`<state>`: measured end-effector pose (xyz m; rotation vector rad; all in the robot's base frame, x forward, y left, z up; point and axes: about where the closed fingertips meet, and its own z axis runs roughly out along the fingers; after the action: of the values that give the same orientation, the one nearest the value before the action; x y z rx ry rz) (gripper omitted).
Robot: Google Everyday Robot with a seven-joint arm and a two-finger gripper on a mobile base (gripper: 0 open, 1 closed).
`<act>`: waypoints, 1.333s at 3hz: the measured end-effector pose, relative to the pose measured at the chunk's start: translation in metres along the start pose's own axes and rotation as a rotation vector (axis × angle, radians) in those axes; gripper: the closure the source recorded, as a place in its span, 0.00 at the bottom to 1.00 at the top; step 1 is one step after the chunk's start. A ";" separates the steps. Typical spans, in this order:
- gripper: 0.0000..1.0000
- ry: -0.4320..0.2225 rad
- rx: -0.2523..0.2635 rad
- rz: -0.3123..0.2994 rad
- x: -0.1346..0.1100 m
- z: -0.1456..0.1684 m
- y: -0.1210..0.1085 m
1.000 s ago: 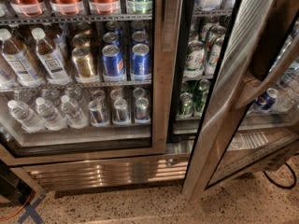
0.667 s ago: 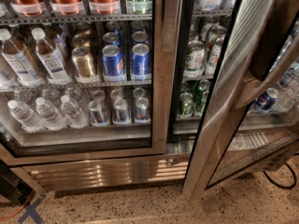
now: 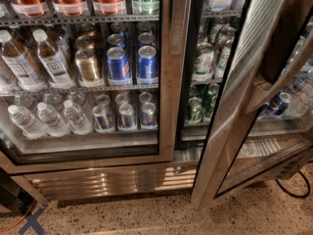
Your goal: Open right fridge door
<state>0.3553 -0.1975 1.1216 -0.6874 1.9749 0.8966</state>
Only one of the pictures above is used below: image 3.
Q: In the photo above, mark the glass fridge door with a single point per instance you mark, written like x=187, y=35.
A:
x=271, y=62
x=166, y=31

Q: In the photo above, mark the stainless steel fridge base grille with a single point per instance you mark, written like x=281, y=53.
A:
x=107, y=181

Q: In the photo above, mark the small energy drink can right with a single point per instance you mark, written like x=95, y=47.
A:
x=149, y=115

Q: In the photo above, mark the small energy drink can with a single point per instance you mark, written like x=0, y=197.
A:
x=103, y=119
x=149, y=115
x=126, y=117

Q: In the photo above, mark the small energy drink can middle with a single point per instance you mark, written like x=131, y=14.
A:
x=126, y=117

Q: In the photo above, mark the green can far left bottom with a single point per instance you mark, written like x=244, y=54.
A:
x=194, y=110

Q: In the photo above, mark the blue pepsi can front right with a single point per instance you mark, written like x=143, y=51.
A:
x=147, y=72

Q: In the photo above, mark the blue pepsi can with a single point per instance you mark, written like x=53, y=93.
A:
x=118, y=67
x=147, y=72

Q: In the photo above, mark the green can bottom shelf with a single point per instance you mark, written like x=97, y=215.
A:
x=208, y=108

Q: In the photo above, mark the small energy drink can left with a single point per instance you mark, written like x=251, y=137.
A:
x=103, y=119

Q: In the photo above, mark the blue pepsi can front left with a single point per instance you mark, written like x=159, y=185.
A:
x=118, y=67

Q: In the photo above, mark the green white can far left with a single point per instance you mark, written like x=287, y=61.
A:
x=203, y=62

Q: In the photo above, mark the water bottle right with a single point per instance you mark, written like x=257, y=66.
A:
x=79, y=122

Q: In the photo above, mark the water bottle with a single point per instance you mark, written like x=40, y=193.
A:
x=54, y=122
x=79, y=122
x=27, y=122

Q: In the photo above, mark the gold soda can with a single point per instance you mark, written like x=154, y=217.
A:
x=90, y=74

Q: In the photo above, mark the green white 7up can left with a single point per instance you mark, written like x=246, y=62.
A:
x=223, y=59

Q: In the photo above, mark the water bottle middle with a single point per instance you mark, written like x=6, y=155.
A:
x=54, y=122

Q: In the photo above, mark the tea bottle white cap right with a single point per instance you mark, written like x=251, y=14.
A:
x=53, y=60

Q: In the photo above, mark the tea bottle white cap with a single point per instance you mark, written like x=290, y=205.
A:
x=22, y=63
x=53, y=60

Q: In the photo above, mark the blue can bottom shelf right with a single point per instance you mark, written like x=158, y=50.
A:
x=263, y=111

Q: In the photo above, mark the water bottle left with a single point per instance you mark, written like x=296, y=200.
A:
x=27, y=122

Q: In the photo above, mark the tea bottle white cap left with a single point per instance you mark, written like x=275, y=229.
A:
x=22, y=63

